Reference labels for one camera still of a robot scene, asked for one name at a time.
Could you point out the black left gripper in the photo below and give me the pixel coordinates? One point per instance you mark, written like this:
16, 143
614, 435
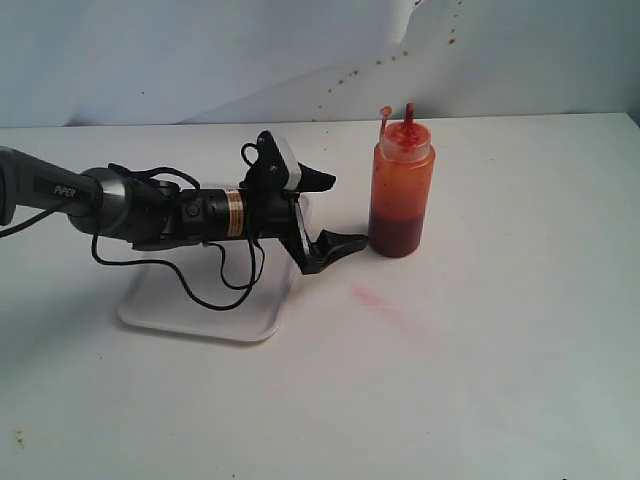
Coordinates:
277, 213

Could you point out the red sauce squeeze bottle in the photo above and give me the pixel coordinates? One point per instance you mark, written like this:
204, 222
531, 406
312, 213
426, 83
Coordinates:
403, 164

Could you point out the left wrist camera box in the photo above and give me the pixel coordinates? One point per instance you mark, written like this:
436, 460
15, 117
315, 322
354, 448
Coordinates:
275, 167

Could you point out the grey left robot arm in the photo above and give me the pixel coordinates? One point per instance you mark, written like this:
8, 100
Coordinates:
151, 213

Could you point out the white rectangular plastic tray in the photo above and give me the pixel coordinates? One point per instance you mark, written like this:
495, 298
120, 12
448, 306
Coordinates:
156, 299

